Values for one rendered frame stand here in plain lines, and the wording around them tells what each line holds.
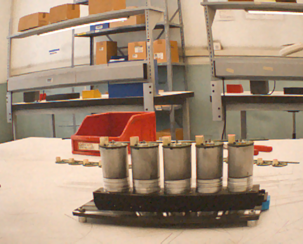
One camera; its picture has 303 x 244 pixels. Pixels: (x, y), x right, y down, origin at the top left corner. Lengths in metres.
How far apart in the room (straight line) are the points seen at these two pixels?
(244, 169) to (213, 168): 0.03
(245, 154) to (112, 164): 0.11
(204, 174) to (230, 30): 4.58
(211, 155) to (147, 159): 0.05
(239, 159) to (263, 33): 4.50
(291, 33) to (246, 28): 0.57
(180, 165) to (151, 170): 0.03
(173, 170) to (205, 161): 0.03
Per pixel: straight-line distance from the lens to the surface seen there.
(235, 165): 0.38
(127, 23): 4.86
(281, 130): 4.84
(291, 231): 0.33
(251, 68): 2.69
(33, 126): 6.25
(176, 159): 0.38
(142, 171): 0.39
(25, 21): 3.64
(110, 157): 0.40
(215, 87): 2.78
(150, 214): 0.37
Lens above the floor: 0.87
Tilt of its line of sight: 5 degrees down
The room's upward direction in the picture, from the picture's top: 3 degrees counter-clockwise
